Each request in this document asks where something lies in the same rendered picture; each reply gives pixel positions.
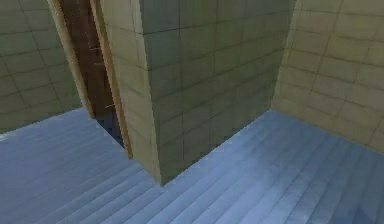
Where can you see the brown wooden room door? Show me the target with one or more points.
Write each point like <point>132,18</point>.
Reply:
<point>87,56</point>

